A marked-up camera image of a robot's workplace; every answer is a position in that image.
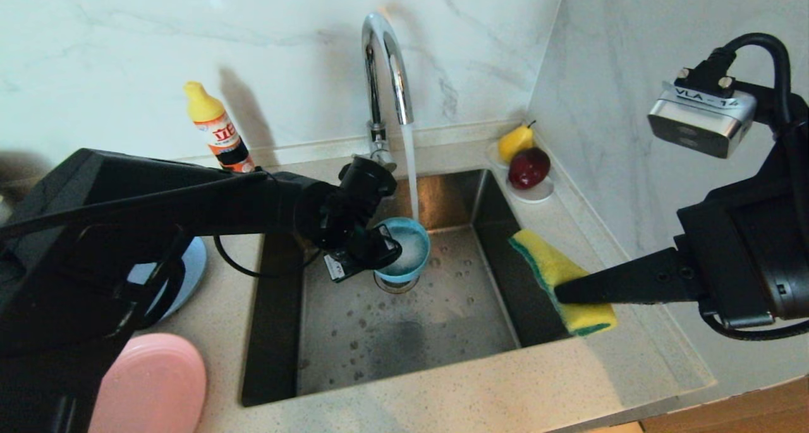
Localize yellow-capped detergent bottle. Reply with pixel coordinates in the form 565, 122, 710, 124
184, 82, 257, 173

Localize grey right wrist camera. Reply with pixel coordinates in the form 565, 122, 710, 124
647, 66, 758, 160

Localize thin black cable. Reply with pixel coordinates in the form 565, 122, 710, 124
700, 312, 809, 342

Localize running water stream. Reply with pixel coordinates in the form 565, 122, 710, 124
402, 123, 421, 222

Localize small white dish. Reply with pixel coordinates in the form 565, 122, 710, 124
485, 141, 555, 204

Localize pink plate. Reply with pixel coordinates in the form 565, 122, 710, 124
88, 333, 207, 433

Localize round metal drain strainer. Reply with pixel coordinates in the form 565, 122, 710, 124
376, 275, 419, 294

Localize teal bowl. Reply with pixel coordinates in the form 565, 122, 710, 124
373, 217, 432, 285

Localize dark red apple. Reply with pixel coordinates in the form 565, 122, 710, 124
508, 148, 550, 191

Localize blue-grey plate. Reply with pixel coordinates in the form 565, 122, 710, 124
126, 236, 207, 323

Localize yellow pear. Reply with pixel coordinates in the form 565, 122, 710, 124
497, 121, 537, 164

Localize yellow green sponge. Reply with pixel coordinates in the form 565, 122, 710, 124
509, 229, 618, 338

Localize stainless steel sink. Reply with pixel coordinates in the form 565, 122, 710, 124
241, 169, 577, 407

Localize chrome gooseneck faucet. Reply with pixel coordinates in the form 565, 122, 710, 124
362, 13, 415, 168

